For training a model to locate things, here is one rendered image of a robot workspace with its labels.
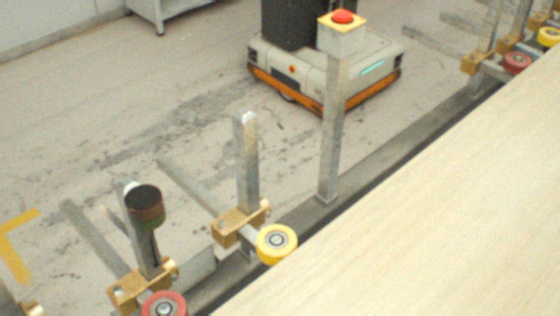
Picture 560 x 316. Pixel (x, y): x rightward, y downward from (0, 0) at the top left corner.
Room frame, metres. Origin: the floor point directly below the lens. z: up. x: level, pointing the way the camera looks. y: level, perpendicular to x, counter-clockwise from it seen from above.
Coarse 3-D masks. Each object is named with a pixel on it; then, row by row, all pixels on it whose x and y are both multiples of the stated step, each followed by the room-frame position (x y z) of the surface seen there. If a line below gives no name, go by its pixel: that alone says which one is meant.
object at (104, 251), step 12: (60, 204) 0.77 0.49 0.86; (72, 204) 0.77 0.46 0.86; (72, 216) 0.73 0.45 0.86; (84, 216) 0.73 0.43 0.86; (84, 228) 0.70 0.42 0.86; (96, 228) 0.70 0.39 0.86; (96, 240) 0.67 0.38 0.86; (96, 252) 0.65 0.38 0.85; (108, 252) 0.64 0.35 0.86; (108, 264) 0.61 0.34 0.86; (120, 264) 0.61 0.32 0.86; (120, 276) 0.58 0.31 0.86; (144, 300) 0.53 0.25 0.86
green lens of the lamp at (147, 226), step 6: (162, 210) 0.55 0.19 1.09; (162, 216) 0.55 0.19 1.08; (132, 222) 0.53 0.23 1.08; (138, 222) 0.53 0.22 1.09; (144, 222) 0.53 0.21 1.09; (150, 222) 0.53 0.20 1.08; (156, 222) 0.53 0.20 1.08; (162, 222) 0.54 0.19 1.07; (138, 228) 0.53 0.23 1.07; (144, 228) 0.53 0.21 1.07; (150, 228) 0.53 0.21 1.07; (156, 228) 0.53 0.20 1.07
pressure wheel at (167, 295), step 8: (152, 296) 0.51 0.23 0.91; (160, 296) 0.51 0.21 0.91; (168, 296) 0.51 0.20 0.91; (176, 296) 0.51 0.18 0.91; (144, 304) 0.49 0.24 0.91; (152, 304) 0.49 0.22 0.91; (160, 304) 0.49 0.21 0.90; (168, 304) 0.49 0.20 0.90; (176, 304) 0.49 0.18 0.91; (184, 304) 0.49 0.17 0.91; (144, 312) 0.48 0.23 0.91; (152, 312) 0.48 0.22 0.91; (160, 312) 0.48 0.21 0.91; (168, 312) 0.48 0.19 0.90; (176, 312) 0.48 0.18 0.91; (184, 312) 0.48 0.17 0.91
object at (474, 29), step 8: (440, 16) 1.80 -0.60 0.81; (448, 16) 1.77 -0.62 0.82; (456, 16) 1.78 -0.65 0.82; (456, 24) 1.74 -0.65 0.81; (464, 24) 1.72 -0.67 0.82; (472, 24) 1.72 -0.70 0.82; (472, 32) 1.69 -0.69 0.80; (480, 32) 1.67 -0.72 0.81; (496, 40) 1.62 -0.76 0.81; (520, 48) 1.56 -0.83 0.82; (528, 48) 1.55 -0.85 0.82; (528, 56) 1.53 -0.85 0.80; (536, 56) 1.51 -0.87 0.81
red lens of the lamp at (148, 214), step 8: (144, 184) 0.59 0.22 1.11; (128, 192) 0.57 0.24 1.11; (160, 192) 0.57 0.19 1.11; (160, 200) 0.55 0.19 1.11; (128, 208) 0.53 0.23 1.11; (152, 208) 0.53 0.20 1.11; (160, 208) 0.54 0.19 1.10; (136, 216) 0.53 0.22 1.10; (144, 216) 0.53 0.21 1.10; (152, 216) 0.53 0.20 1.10
